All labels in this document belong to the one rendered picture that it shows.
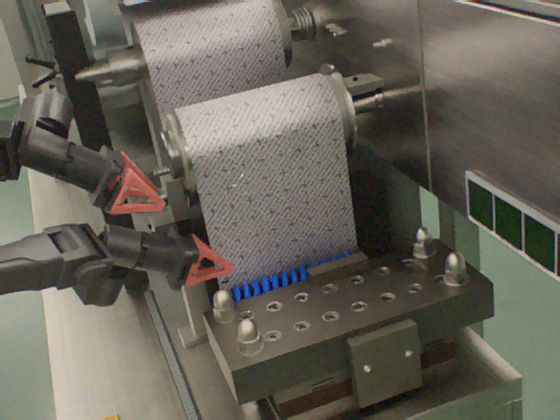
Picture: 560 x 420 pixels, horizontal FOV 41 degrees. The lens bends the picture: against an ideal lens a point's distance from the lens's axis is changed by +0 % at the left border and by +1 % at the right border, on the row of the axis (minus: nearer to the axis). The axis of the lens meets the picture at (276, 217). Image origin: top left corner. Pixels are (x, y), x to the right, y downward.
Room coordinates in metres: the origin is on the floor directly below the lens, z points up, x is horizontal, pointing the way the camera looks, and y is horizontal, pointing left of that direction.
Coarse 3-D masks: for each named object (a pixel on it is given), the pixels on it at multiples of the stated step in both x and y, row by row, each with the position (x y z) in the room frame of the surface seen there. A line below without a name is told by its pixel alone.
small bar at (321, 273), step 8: (352, 256) 1.02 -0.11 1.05; (360, 256) 1.01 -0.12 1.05; (320, 264) 1.01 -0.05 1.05; (328, 264) 1.00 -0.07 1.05; (336, 264) 1.00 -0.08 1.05; (344, 264) 1.00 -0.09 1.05; (352, 264) 1.00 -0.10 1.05; (360, 264) 1.00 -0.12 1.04; (368, 264) 1.00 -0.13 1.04; (312, 272) 0.99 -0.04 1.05; (320, 272) 0.99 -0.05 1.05; (328, 272) 0.99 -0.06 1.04; (336, 272) 0.99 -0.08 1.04; (344, 272) 0.99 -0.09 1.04; (352, 272) 1.00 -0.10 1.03; (312, 280) 0.98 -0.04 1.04; (320, 280) 0.98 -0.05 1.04
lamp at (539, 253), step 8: (528, 224) 0.76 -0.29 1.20; (536, 224) 0.74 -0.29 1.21; (528, 232) 0.76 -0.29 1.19; (536, 232) 0.74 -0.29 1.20; (544, 232) 0.73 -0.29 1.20; (552, 232) 0.72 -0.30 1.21; (528, 240) 0.76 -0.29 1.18; (536, 240) 0.74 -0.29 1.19; (544, 240) 0.73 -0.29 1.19; (552, 240) 0.72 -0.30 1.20; (528, 248) 0.76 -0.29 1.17; (536, 248) 0.74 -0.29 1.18; (544, 248) 0.73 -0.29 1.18; (552, 248) 0.72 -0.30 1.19; (536, 256) 0.74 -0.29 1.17; (544, 256) 0.73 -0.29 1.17; (552, 256) 0.72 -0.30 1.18; (544, 264) 0.73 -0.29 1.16; (552, 264) 0.72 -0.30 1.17
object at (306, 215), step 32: (224, 192) 1.02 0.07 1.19; (256, 192) 1.03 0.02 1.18; (288, 192) 1.04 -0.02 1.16; (320, 192) 1.05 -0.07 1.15; (224, 224) 1.01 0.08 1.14; (256, 224) 1.03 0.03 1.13; (288, 224) 1.04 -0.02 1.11; (320, 224) 1.05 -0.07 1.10; (352, 224) 1.06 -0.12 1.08; (224, 256) 1.01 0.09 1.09; (256, 256) 1.02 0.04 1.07; (288, 256) 1.04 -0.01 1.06; (320, 256) 1.05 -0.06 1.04; (224, 288) 1.01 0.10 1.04
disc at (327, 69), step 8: (328, 64) 1.14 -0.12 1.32; (320, 72) 1.17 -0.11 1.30; (328, 72) 1.13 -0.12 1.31; (336, 72) 1.10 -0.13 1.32; (336, 80) 1.11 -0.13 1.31; (344, 88) 1.08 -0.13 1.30; (344, 96) 1.08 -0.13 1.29; (352, 104) 1.07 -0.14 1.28; (352, 112) 1.06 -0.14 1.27; (352, 120) 1.06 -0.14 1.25; (352, 128) 1.06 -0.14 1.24; (352, 136) 1.07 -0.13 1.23; (352, 144) 1.07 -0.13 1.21; (352, 152) 1.09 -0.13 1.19
